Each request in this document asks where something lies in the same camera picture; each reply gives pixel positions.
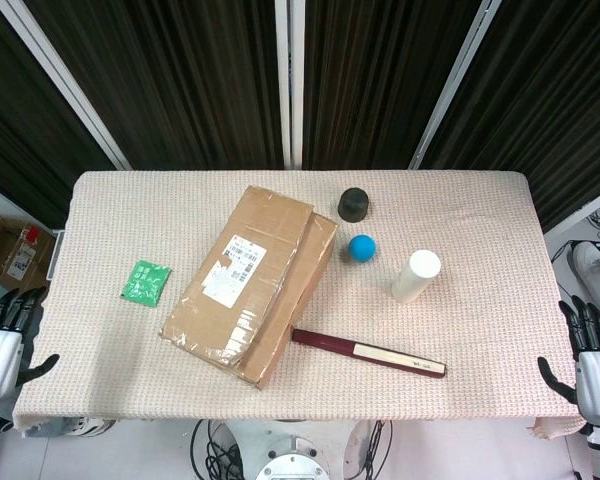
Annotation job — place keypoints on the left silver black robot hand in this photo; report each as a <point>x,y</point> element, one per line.
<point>0,360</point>

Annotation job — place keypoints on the brown cardboard shipping box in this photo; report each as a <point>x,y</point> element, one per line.
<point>260,280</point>

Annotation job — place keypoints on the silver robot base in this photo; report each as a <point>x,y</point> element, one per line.
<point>290,462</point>

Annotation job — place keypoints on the cardboard box with red label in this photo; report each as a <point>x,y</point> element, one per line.
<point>10,250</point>

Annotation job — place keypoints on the maroon folded hand fan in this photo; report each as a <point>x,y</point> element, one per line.
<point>365,351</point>

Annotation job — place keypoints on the black white sneaker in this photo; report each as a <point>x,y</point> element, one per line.
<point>96,426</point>

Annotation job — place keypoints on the green snack packet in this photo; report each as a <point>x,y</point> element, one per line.
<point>146,284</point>

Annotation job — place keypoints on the pink white woven tablecloth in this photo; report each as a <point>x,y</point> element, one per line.
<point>430,350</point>

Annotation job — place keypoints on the white cylindrical bottle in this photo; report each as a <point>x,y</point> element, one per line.
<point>416,275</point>

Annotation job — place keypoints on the blue ball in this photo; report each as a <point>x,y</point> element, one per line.
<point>362,249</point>

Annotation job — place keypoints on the white slanted partition frame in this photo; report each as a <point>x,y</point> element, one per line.
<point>455,85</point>
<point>65,85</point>

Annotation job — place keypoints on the white vertical partition post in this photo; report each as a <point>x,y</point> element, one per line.
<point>290,80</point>

